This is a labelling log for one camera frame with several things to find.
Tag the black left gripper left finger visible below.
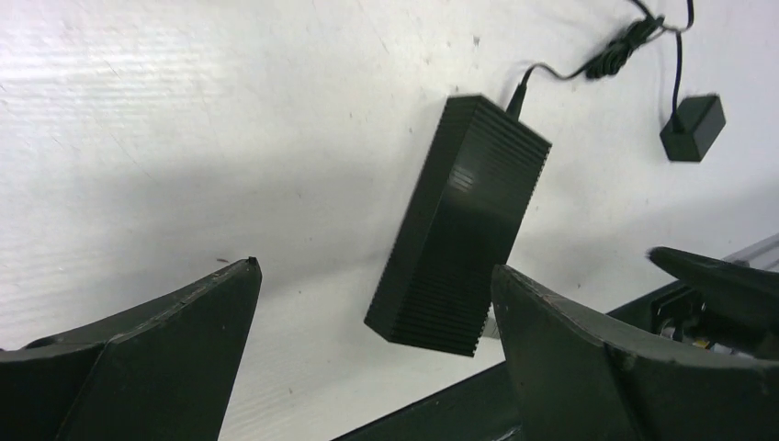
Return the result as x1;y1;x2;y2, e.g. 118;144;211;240
1;257;263;440

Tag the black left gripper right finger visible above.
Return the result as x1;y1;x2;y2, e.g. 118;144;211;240
491;266;778;440

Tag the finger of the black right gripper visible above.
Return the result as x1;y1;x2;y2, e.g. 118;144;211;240
648;246;778;332

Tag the small black wall plug adapter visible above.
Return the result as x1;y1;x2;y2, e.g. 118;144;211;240
660;94;726;163

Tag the ribbed black network switch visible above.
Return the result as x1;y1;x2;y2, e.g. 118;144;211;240
364;95;551;356

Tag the short black adapter cable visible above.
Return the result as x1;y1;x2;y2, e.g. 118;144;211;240
504;0;696;132

